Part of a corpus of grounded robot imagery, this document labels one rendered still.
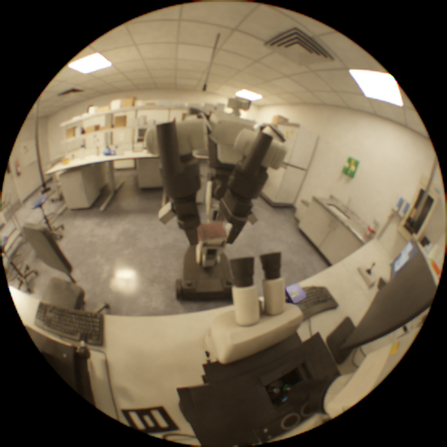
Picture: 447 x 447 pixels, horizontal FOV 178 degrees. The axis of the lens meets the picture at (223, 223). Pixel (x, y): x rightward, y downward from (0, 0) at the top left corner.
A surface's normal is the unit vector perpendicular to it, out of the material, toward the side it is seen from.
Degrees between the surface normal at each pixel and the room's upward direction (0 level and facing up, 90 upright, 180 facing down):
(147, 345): 0
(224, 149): 84
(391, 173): 90
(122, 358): 0
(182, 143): 93
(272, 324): 0
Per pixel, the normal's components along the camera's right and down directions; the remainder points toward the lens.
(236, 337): 0.18, -0.80
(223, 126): 0.11, 0.52
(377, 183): -0.94, 0.04
